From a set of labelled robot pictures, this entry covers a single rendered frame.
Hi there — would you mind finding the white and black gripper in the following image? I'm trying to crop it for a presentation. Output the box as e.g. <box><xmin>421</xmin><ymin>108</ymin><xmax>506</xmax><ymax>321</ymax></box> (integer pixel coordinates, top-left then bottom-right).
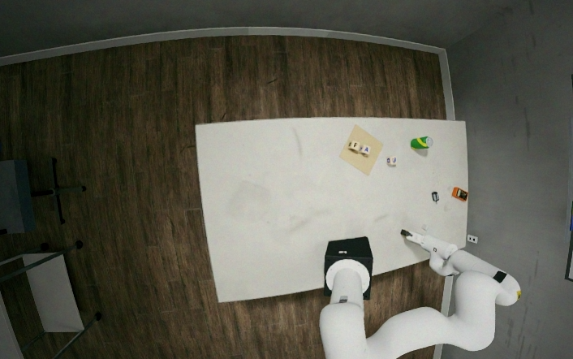
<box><xmin>400</xmin><ymin>229</ymin><xmax>424</xmax><ymax>246</ymax></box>

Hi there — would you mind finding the green drink can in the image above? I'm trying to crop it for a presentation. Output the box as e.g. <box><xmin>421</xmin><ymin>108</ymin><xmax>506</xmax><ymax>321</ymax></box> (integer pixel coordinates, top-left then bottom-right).
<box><xmin>411</xmin><ymin>136</ymin><xmax>433</xmax><ymax>149</ymax></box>

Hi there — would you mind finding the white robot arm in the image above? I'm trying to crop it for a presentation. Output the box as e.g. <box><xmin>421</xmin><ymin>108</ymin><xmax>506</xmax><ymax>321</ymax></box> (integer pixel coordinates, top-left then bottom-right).
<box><xmin>320</xmin><ymin>224</ymin><xmax>520</xmax><ymax>359</ymax></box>

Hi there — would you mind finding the tan square mat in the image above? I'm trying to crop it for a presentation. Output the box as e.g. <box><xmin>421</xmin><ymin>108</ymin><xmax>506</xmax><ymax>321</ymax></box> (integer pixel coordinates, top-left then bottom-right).
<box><xmin>339</xmin><ymin>125</ymin><xmax>383</xmax><ymax>175</ymax></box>

